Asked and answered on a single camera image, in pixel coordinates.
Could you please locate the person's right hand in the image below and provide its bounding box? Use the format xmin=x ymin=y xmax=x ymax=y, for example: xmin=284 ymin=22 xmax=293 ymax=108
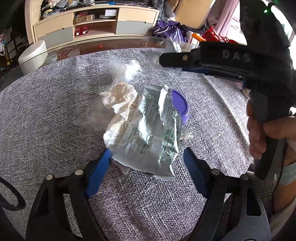
xmin=246 ymin=100 xmax=295 ymax=166

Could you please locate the purple plastic lid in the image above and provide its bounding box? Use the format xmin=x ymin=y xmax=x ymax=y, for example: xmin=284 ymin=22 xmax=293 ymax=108
xmin=172 ymin=89 xmax=190 ymax=125

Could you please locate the red plastic basket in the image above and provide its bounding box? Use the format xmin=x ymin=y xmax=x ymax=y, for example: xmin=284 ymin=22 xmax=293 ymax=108
xmin=192 ymin=27 xmax=238 ymax=44

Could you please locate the purple bag on floor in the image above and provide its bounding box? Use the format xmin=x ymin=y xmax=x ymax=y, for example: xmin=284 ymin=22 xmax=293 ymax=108
xmin=151 ymin=21 xmax=188 ymax=42

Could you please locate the silver foil snack bag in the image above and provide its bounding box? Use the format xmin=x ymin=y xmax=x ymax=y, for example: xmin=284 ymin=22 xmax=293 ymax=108
xmin=112 ymin=85 xmax=182 ymax=181

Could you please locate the white round stool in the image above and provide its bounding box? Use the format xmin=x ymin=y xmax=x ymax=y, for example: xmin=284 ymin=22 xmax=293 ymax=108
xmin=18 ymin=40 xmax=48 ymax=75

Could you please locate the beige TV cabinet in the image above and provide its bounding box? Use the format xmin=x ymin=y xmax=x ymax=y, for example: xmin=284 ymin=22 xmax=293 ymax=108
xmin=33 ymin=4 xmax=159 ymax=50

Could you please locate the pink curtain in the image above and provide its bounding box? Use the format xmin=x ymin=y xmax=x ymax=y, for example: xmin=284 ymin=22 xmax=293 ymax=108
xmin=215 ymin=0 xmax=240 ymax=37

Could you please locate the white plastic bag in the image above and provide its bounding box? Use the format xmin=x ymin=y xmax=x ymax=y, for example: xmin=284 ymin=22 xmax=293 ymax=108
xmin=104 ymin=55 xmax=142 ymax=82

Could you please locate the pile of clothes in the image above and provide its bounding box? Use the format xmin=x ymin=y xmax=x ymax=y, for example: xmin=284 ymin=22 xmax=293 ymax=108
xmin=41 ymin=0 xmax=95 ymax=19

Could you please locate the cream paper wrapper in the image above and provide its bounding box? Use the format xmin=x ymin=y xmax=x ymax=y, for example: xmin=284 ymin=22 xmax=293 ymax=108
xmin=100 ymin=81 xmax=140 ymax=150

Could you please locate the black cable loop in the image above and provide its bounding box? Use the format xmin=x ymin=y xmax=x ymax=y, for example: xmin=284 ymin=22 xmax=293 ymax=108
xmin=0 ymin=177 xmax=27 ymax=212

